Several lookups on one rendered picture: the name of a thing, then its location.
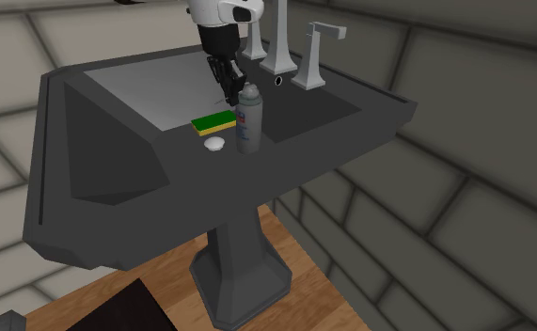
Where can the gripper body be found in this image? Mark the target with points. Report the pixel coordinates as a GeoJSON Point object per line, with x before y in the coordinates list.
{"type": "Point", "coordinates": [218, 39]}

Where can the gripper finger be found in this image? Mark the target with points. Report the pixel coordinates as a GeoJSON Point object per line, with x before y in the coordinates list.
{"type": "Point", "coordinates": [218, 75]}
{"type": "Point", "coordinates": [238, 75]}

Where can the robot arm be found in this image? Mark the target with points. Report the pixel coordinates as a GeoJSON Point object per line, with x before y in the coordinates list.
{"type": "Point", "coordinates": [208, 10]}

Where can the green and yellow sponge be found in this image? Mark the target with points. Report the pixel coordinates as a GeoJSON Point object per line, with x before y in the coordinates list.
{"type": "Point", "coordinates": [213, 121]}

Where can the white tap spout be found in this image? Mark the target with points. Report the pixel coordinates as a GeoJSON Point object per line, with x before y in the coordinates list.
{"type": "Point", "coordinates": [278, 50]}

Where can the grey spray bottle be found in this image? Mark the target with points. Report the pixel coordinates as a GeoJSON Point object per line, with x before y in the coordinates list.
{"type": "Point", "coordinates": [249, 124]}

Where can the dark grey pedestal sink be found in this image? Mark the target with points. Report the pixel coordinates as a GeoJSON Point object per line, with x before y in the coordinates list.
{"type": "Point", "coordinates": [126, 183]}

